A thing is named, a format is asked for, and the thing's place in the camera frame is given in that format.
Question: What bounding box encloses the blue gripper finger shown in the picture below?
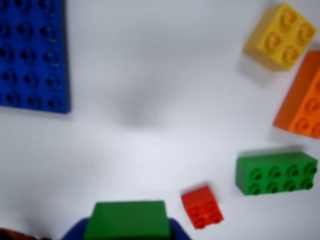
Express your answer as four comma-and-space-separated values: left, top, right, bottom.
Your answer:
59, 217, 92, 240
168, 218, 193, 240

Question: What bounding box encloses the yellow 2x2 block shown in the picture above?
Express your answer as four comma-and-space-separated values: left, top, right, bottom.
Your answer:
242, 1, 318, 73

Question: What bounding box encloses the green 2x2 block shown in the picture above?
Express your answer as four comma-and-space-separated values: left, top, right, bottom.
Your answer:
82, 200, 172, 240

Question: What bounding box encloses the green 2x4 block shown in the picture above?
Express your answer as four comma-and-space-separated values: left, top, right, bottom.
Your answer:
234, 151, 320, 196

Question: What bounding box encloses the red 2x2 block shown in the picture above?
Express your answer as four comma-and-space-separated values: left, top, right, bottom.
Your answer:
180, 186, 225, 230

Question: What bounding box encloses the orange 2x4 block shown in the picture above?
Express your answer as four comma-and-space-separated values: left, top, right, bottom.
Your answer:
272, 50, 320, 140

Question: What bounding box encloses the blue 8x8 studded baseplate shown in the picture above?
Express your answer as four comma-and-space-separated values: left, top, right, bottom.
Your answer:
0, 0, 72, 115

